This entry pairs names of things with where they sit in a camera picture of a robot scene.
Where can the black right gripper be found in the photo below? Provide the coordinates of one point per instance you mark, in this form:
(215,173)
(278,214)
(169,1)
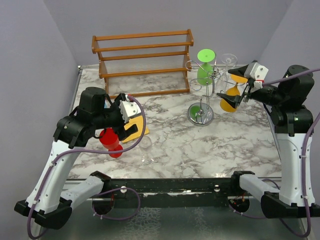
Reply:
(233,100)

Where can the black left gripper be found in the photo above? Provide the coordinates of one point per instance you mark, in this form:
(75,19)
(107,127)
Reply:
(124,132)

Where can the yellow plastic wine glass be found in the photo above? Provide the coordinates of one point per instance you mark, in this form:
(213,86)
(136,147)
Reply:
(233,91)

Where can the red plastic wine glass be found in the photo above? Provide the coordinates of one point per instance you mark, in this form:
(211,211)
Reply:
(110,140)

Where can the clear champagne flute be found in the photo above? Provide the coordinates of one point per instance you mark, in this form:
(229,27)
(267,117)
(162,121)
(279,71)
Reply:
(230,61)

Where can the clear round wine glass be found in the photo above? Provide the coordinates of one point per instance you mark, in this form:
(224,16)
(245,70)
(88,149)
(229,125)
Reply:
(145,147)

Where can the green plastic wine glass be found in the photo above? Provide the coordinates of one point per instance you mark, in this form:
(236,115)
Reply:
(206,56)

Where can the blue plastic wine glass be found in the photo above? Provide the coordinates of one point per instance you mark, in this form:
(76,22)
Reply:
(107,104)

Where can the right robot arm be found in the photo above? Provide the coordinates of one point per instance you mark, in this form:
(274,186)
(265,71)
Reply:
(293,129)

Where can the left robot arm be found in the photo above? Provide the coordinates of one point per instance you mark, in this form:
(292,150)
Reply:
(48,205)

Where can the chrome wine glass rack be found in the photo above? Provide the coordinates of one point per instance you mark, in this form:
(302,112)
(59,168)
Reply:
(200,113)

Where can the wooden shelf rack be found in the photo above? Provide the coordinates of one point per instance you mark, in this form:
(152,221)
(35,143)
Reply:
(142,54)

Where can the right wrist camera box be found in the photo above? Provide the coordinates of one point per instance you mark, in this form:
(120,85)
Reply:
(255,74)

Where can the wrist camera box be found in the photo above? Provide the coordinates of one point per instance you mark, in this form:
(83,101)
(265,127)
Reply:
(129,110)
(255,74)

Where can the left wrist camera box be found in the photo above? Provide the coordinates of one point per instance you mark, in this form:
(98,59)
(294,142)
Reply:
(129,110)

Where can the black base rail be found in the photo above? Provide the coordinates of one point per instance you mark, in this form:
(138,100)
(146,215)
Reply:
(172,192)

